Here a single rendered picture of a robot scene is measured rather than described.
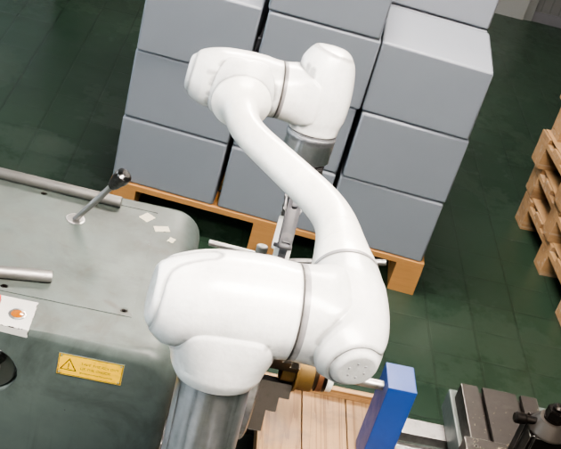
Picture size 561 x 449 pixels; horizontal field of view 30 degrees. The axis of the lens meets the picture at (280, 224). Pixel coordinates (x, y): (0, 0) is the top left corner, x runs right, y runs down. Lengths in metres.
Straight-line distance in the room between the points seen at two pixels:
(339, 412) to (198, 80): 0.88
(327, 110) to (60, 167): 2.91
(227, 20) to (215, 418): 2.65
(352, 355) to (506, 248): 3.69
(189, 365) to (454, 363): 2.82
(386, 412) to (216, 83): 0.76
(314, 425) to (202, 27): 2.04
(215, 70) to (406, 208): 2.49
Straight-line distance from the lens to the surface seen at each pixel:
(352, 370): 1.34
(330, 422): 2.27
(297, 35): 3.88
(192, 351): 1.33
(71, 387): 1.80
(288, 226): 1.83
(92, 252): 1.94
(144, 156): 4.21
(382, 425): 2.12
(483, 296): 4.56
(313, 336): 1.33
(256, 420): 2.07
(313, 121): 1.80
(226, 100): 1.73
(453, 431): 2.34
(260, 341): 1.32
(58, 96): 5.20
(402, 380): 2.08
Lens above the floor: 2.37
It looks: 31 degrees down
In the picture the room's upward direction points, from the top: 16 degrees clockwise
